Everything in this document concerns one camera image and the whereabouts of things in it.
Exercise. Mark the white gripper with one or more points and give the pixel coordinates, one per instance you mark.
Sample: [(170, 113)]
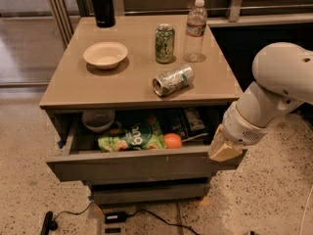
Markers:
[(241, 127)]

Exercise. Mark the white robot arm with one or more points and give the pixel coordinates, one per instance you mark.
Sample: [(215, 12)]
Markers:
[(283, 81)]

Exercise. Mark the grey bottom drawer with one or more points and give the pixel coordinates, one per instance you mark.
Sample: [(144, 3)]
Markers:
[(126, 193)]

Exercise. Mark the grey drawer cabinet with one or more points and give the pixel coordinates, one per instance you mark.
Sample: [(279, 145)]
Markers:
[(77, 86)]

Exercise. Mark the grey bowl in drawer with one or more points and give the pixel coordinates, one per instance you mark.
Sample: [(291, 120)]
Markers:
[(99, 120)]

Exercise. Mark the black snack packet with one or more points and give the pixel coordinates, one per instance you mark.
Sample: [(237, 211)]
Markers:
[(187, 123)]

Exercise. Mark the orange fruit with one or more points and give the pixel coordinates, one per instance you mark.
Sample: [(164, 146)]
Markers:
[(172, 141)]

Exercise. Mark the green chip bag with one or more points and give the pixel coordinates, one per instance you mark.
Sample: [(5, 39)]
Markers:
[(142, 134)]

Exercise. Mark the lying green soda can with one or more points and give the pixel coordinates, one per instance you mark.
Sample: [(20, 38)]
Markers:
[(171, 81)]

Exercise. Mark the upright green soda can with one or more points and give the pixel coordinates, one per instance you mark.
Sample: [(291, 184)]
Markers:
[(164, 46)]

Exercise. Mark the black power adapter brick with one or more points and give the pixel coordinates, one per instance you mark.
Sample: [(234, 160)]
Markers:
[(115, 217)]

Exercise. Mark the clear plastic water bottle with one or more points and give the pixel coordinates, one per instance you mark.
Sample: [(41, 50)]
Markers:
[(195, 30)]

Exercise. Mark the black plug on floor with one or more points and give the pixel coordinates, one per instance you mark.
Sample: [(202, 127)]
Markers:
[(49, 224)]

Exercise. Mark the black insulated water bottle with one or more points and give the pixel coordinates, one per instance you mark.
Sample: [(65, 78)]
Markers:
[(104, 13)]

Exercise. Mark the metal window frame rail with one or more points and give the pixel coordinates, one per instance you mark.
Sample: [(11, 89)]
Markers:
[(226, 12)]

